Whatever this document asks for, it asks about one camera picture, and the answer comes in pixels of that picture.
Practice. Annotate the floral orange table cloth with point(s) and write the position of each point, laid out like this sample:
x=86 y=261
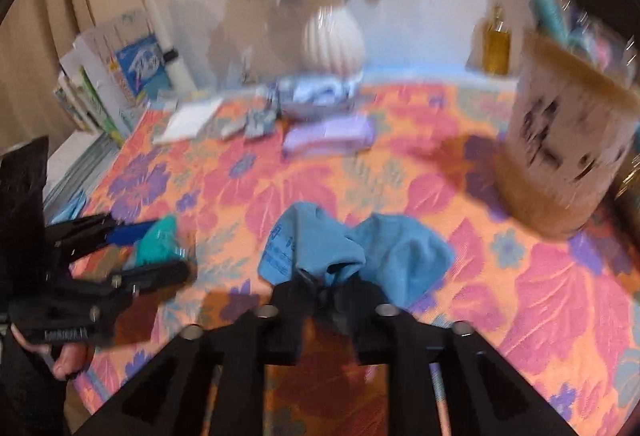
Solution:
x=423 y=204

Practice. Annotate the blue white plastic package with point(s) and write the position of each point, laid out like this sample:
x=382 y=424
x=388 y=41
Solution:
x=313 y=97

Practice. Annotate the person's left hand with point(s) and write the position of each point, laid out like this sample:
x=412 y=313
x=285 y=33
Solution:
x=74 y=358

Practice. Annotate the purple wipes pack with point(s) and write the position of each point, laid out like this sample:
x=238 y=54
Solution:
x=343 y=135

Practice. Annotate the brown cylindrical paper container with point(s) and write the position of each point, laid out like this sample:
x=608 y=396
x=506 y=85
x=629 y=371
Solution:
x=570 y=130

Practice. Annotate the plaid fabric bow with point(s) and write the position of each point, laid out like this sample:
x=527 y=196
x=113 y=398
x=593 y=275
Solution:
x=252 y=125

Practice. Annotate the teal brush in container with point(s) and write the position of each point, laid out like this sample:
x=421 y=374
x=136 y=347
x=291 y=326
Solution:
x=550 y=20

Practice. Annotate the amber glass bottle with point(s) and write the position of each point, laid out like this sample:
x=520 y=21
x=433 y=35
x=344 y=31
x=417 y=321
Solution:
x=496 y=44

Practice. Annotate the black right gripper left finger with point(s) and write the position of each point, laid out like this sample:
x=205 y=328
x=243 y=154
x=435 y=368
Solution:
x=209 y=381

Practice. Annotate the stack of books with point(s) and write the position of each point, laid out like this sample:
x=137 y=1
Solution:
x=113 y=71

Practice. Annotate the teal mesh sponge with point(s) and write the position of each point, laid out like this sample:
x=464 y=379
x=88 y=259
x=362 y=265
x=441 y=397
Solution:
x=159 y=245

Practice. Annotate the white folded napkin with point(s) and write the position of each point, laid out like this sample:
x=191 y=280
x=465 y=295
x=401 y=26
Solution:
x=188 y=121

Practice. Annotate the white ribbed vase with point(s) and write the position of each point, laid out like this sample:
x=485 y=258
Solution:
x=332 y=42

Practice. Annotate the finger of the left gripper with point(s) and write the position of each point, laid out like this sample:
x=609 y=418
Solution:
x=71 y=240
x=126 y=284

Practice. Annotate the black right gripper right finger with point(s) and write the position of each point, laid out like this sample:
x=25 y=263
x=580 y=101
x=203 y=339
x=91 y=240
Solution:
x=483 y=393

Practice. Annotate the blue cloth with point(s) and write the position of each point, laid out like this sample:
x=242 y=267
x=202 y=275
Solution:
x=395 y=252

